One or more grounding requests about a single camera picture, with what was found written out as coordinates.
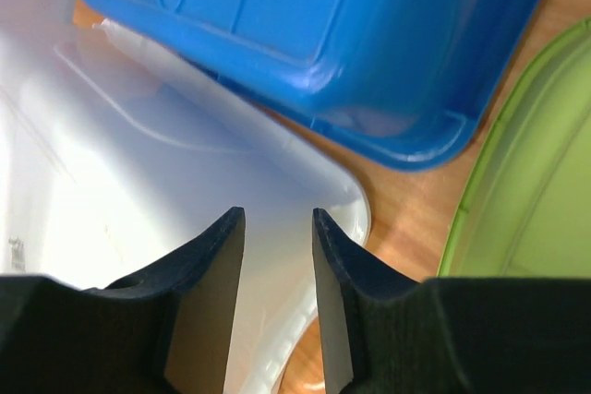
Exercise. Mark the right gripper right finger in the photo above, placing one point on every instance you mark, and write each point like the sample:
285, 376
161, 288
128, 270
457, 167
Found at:
382, 332

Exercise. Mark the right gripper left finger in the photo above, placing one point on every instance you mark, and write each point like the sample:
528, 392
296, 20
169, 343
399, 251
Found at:
165, 328

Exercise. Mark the white plastic tub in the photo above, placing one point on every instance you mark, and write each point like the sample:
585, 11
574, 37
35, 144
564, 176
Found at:
116, 151

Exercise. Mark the green plastic basin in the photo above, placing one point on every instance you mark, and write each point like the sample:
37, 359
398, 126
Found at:
525, 209

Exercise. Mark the blue plastic tub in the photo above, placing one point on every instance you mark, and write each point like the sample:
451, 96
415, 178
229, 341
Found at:
404, 83

